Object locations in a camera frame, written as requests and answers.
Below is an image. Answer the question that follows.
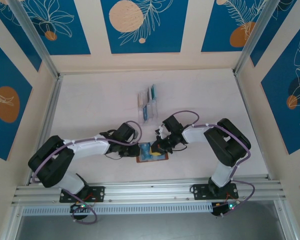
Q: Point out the brown leather card holder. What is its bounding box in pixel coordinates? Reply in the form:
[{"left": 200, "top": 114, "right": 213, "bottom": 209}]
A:
[{"left": 135, "top": 142, "right": 170, "bottom": 164}]

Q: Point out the clear acrylic card stand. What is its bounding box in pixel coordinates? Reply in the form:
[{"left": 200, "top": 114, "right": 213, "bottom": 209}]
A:
[{"left": 136, "top": 84, "right": 161, "bottom": 127}]

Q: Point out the small controller board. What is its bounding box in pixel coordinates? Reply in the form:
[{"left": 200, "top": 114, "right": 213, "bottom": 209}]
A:
[
  {"left": 211, "top": 201, "right": 241, "bottom": 218},
  {"left": 69, "top": 202, "right": 92, "bottom": 213}
]

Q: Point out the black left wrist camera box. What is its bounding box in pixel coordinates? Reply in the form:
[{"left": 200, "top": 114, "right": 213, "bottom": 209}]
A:
[{"left": 114, "top": 121, "right": 138, "bottom": 143}]

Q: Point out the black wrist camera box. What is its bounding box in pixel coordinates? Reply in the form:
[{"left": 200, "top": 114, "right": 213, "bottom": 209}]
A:
[
  {"left": 154, "top": 116, "right": 184, "bottom": 137},
  {"left": 114, "top": 121, "right": 138, "bottom": 143}
]

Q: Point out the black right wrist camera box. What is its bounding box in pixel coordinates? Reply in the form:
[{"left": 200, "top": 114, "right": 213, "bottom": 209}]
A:
[{"left": 154, "top": 116, "right": 184, "bottom": 137}]

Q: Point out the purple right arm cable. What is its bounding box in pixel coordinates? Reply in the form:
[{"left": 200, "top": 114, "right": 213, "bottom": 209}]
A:
[{"left": 168, "top": 110, "right": 256, "bottom": 218}]

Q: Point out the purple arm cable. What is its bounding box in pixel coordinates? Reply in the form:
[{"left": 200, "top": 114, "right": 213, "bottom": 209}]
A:
[
  {"left": 168, "top": 110, "right": 256, "bottom": 218},
  {"left": 31, "top": 120, "right": 143, "bottom": 225}
]

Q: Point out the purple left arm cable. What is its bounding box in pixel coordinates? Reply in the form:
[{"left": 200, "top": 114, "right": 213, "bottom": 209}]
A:
[{"left": 31, "top": 120, "right": 143, "bottom": 225}]

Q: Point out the aluminium mounting rail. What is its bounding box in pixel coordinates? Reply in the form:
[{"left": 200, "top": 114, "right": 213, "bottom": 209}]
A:
[{"left": 11, "top": 175, "right": 288, "bottom": 206}]

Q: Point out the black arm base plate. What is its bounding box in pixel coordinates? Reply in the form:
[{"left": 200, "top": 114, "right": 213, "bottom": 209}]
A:
[
  {"left": 191, "top": 183, "right": 240, "bottom": 201},
  {"left": 59, "top": 186, "right": 106, "bottom": 203}
]

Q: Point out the white slotted cable duct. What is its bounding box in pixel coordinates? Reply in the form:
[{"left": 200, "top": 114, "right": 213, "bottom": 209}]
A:
[{"left": 22, "top": 201, "right": 214, "bottom": 216}]

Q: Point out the aluminium side rail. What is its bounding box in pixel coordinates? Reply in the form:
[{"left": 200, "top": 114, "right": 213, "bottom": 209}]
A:
[
  {"left": 26, "top": 74, "right": 65, "bottom": 186},
  {"left": 234, "top": 72, "right": 272, "bottom": 180}
]

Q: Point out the aluminium frame leg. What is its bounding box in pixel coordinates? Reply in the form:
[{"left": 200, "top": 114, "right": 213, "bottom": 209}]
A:
[
  {"left": 273, "top": 199, "right": 298, "bottom": 240},
  {"left": 1, "top": 204, "right": 25, "bottom": 240}
]

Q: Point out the aluminium frame post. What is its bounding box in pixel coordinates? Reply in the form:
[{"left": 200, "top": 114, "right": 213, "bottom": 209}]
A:
[
  {"left": 233, "top": 0, "right": 299, "bottom": 75},
  {"left": 7, "top": 0, "right": 61, "bottom": 79}
]

